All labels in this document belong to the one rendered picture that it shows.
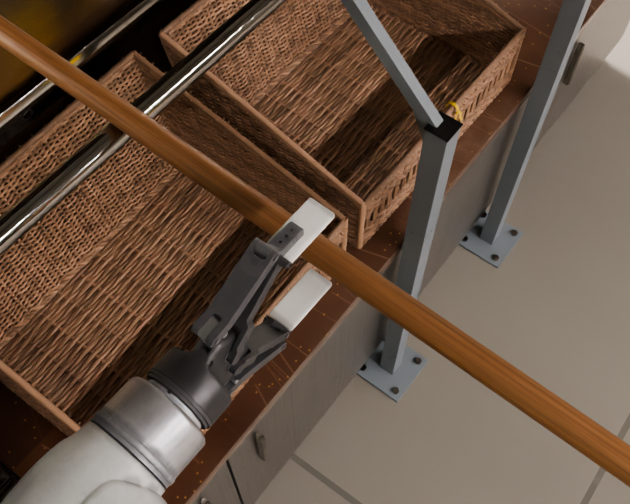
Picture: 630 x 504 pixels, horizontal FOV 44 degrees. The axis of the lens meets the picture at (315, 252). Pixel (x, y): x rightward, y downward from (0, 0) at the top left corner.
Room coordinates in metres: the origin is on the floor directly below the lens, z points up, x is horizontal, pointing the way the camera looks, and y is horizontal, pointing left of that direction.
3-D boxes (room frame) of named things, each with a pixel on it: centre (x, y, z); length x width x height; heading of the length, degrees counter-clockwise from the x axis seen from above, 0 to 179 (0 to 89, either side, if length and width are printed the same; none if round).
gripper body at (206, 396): (0.27, 0.10, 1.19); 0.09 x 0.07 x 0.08; 141
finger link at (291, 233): (0.35, 0.03, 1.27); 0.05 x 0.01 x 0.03; 141
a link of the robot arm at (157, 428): (0.21, 0.14, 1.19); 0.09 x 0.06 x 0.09; 51
